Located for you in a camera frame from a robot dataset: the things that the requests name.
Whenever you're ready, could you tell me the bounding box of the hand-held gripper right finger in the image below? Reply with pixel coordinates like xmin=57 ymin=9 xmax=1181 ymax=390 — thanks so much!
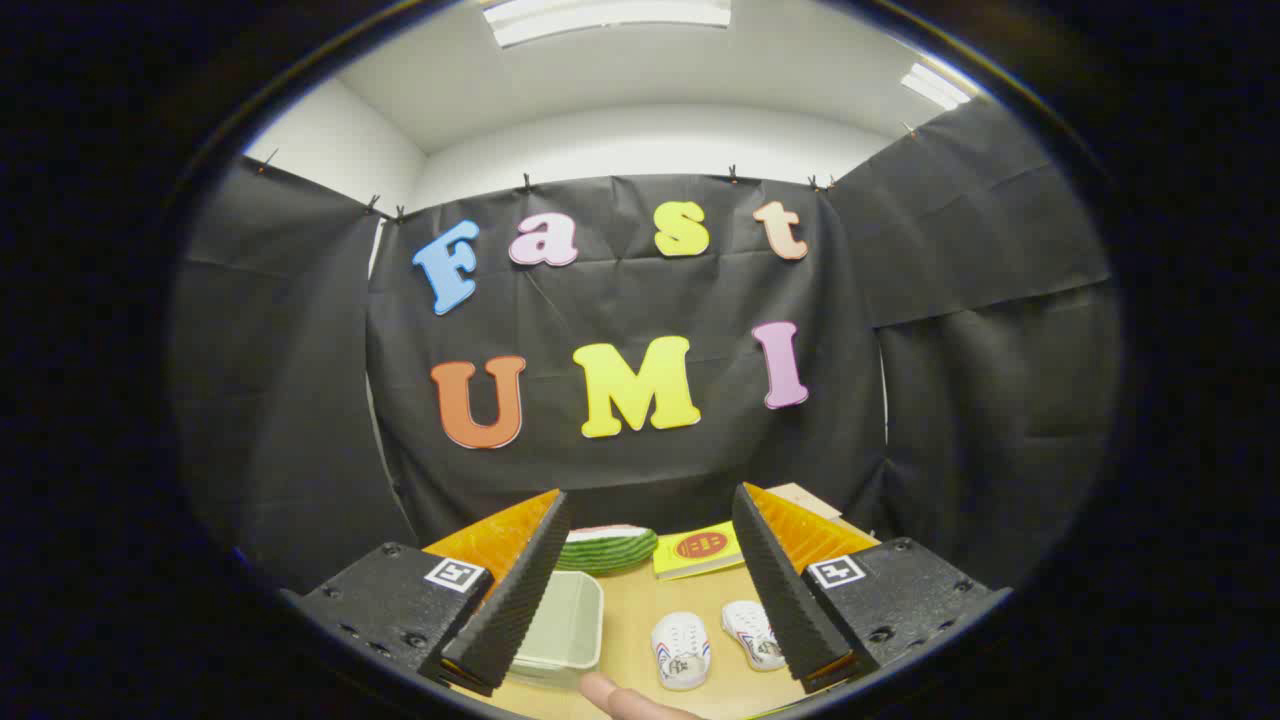
xmin=731 ymin=482 xmax=1013 ymax=696

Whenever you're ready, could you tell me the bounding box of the ceiling light panel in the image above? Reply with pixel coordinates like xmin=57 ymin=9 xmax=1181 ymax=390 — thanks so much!
xmin=480 ymin=0 xmax=733 ymax=49
xmin=898 ymin=62 xmax=973 ymax=111

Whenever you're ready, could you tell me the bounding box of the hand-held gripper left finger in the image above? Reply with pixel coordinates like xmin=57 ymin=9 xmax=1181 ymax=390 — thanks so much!
xmin=283 ymin=488 xmax=574 ymax=699

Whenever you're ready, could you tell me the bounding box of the watermelon slice plush toy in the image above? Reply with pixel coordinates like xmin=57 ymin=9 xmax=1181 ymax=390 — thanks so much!
xmin=555 ymin=525 xmax=660 ymax=576

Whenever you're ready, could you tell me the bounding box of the black backdrop cloth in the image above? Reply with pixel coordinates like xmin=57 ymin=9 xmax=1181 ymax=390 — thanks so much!
xmin=170 ymin=95 xmax=1126 ymax=596

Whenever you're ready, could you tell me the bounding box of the beige paperback book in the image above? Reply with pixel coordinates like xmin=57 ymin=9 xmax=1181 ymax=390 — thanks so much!
xmin=768 ymin=482 xmax=844 ymax=523

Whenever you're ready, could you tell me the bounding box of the yellow book red circle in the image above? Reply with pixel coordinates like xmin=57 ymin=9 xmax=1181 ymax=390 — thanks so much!
xmin=652 ymin=520 xmax=746 ymax=581

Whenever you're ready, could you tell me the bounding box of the white striped canvas shoe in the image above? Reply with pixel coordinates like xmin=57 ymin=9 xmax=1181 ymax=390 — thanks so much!
xmin=720 ymin=600 xmax=788 ymax=673
xmin=650 ymin=611 xmax=713 ymax=692

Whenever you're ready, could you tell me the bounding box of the pale green storage box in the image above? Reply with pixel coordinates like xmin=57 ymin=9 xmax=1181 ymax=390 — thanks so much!
xmin=505 ymin=570 xmax=606 ymax=691

